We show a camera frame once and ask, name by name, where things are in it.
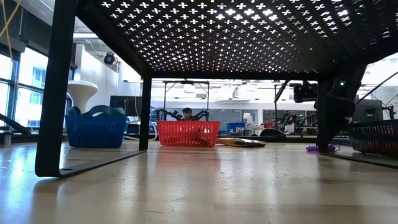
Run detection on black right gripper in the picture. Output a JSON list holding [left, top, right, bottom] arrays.
[[328, 90, 357, 146]]

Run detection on purple spiral wrist coil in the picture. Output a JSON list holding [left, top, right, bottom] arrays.
[[305, 143, 341, 154]]

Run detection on coloured rubber bands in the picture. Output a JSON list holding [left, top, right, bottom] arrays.
[[81, 105, 127, 118]]

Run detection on black plastic basket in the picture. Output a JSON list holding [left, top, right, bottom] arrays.
[[346, 119, 398, 158]]

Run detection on black computer monitor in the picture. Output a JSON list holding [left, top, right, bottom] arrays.
[[109, 95, 143, 118], [354, 98, 384, 123]]

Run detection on person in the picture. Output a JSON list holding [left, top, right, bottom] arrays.
[[283, 112, 297, 135], [182, 106, 194, 121]]

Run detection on black chair back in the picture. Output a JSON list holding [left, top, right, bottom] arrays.
[[259, 128, 287, 138]]

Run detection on yellow green crayon box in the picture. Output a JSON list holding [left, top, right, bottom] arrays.
[[216, 137, 267, 148]]

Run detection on blue storage bin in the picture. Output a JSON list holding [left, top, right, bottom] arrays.
[[226, 122, 246, 134]]

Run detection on red plastic basket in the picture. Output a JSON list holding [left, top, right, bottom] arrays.
[[155, 120, 221, 148]]

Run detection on blue plastic basket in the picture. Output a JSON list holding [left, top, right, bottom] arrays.
[[64, 114, 130, 149]]

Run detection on white mushroom table lamp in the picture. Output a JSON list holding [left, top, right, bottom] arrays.
[[67, 80, 99, 114]]

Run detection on black perforated metal shelf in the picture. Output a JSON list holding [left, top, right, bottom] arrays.
[[34, 0, 398, 179]]

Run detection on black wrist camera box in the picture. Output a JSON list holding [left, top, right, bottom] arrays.
[[293, 82, 318, 104]]

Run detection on thin black cable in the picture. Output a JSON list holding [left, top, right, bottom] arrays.
[[355, 70, 398, 105]]

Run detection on white cable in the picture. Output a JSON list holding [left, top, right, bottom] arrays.
[[148, 120, 159, 141]]

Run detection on black round ceiling camera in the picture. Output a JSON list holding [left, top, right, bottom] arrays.
[[103, 52, 116, 66]]

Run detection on black cable conduit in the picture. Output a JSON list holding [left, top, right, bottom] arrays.
[[0, 112, 32, 136]]

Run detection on thin yellow hanging cord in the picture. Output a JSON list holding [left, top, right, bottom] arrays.
[[0, 0, 22, 60]]

